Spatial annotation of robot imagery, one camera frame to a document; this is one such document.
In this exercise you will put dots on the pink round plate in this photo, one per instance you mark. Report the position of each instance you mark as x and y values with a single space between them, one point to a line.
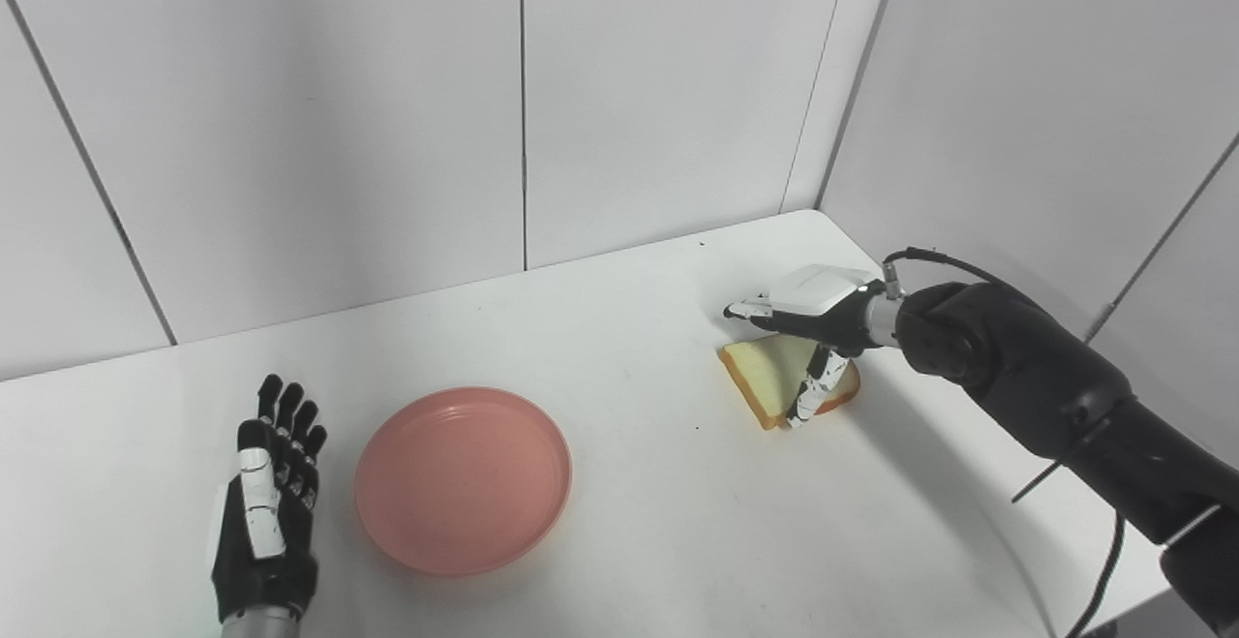
463 478

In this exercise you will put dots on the slice of white bread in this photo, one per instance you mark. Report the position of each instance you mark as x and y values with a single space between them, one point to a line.
774 372

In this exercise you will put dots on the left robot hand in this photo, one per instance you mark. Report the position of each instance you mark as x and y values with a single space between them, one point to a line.
266 512

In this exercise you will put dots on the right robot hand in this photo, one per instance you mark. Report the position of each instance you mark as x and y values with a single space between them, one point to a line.
823 318

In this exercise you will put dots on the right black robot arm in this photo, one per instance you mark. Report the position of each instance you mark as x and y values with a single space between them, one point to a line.
1065 396

